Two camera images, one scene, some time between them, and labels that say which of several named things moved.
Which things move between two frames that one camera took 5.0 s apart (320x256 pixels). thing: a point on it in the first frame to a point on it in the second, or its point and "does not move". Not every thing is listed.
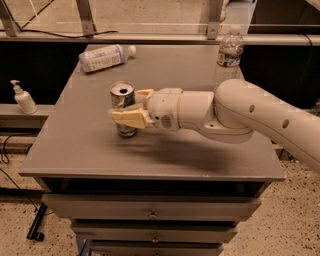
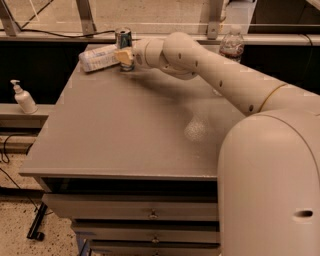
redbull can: [122, 95] to [123, 40]
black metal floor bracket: [33, 233] does not move
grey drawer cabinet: [160, 192] does not move
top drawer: [71, 207] does not move
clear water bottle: [229, 57] does not move
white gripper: [164, 107] to [140, 56]
